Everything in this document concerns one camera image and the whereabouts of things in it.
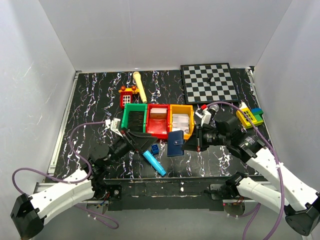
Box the navy blue card holder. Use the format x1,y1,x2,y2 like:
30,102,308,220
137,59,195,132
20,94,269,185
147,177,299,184
167,130,185,157

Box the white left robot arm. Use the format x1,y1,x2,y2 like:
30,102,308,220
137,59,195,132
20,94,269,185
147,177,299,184
10,128,158,240

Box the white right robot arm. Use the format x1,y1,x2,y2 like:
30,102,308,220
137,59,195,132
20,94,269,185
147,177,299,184
182,123,320,236

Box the white cards in yellow bin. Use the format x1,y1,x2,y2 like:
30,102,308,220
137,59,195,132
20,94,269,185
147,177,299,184
172,113,189,134

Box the black cards in green bin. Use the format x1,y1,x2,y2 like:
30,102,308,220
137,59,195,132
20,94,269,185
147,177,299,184
126,111,145,133

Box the cards in red bin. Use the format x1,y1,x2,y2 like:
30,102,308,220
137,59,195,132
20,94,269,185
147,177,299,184
147,107,168,134

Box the small blue toy brick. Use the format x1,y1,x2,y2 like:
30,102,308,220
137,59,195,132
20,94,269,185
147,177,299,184
151,144,160,155

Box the red plastic bin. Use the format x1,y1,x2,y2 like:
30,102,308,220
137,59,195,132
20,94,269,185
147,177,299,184
146,104,170,140

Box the light blue toy microphone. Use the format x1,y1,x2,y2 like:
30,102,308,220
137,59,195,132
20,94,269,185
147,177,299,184
142,150,167,177

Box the black toy microphone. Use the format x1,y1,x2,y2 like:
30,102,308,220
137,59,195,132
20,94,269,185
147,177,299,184
208,104,219,118

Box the yellow plastic bin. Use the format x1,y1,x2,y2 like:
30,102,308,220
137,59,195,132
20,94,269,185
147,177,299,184
169,104,195,140

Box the green plastic bin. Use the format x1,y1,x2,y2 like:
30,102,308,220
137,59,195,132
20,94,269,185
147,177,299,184
121,103,148,133

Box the yellow green toy brick house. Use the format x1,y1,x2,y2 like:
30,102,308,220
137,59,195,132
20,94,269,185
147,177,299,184
236,101,264,129

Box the black grey chessboard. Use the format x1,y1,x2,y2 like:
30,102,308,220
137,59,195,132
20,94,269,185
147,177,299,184
180,63,240,105

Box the red toy brick house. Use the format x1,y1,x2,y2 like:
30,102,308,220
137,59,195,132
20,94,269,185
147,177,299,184
118,85,140,109

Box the cream toy microphone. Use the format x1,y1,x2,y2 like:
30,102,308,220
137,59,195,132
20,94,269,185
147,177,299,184
132,71,148,104

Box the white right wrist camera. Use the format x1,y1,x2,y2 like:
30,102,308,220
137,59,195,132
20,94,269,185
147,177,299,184
194,104,212,126

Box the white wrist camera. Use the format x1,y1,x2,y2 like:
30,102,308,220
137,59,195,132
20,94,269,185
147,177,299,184
104,118,122,136
194,104,212,126

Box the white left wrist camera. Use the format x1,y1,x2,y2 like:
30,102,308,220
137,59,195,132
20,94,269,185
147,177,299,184
104,118,122,136

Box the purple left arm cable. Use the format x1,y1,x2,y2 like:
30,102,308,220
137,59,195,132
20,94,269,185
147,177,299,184
11,119,120,230

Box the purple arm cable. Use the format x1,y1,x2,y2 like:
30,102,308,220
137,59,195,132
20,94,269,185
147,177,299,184
202,101,286,240
11,119,120,230

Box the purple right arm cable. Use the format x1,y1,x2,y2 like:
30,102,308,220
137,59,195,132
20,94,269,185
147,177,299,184
202,101,286,240

